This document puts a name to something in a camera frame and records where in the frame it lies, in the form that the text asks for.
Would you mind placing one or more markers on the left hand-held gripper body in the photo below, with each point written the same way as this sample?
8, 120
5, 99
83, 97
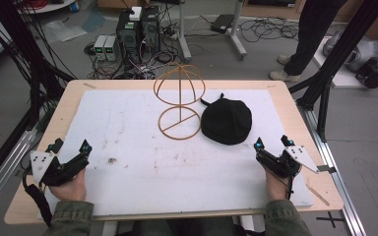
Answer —
62, 168

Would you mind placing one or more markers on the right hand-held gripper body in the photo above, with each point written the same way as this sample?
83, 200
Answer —
280, 162

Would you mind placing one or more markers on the person's left hand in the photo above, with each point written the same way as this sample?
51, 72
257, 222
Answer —
70, 190

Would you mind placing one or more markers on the person's right hand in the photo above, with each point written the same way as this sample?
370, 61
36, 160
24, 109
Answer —
275, 187

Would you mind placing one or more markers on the black hat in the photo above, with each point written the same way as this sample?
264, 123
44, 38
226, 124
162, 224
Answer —
226, 121

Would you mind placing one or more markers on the grey tape tab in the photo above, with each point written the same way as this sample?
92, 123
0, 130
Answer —
326, 169

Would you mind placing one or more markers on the tan tape strip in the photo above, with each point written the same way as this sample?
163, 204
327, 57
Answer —
318, 195

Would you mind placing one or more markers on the white foam mat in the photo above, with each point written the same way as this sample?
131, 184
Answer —
177, 173

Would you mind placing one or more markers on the white low platform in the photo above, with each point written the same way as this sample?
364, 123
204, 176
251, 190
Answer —
347, 77

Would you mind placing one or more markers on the wooden hat stand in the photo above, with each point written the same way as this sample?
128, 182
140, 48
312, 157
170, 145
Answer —
179, 101

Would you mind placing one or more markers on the grey power supply unit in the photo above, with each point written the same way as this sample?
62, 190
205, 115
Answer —
111, 48
100, 47

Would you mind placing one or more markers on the black device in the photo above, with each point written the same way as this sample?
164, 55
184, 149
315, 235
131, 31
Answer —
373, 73

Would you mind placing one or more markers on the clear plastic sheet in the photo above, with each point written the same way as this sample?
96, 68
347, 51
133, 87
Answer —
64, 31

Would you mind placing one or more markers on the black computer tower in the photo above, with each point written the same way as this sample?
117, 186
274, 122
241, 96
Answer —
128, 36
150, 31

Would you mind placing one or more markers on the black flat box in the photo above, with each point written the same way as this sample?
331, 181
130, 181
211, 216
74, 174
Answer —
222, 23

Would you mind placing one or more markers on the white round table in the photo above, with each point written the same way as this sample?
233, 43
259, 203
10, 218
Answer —
46, 6

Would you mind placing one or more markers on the white box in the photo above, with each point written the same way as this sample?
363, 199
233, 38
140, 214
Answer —
135, 13

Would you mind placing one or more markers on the aluminium rail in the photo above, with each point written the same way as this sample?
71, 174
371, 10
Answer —
336, 183
3, 172

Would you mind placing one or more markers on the black metal frame post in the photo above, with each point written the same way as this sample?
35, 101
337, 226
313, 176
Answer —
338, 55
23, 52

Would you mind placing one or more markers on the white desk leg frame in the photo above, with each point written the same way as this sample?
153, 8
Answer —
210, 32

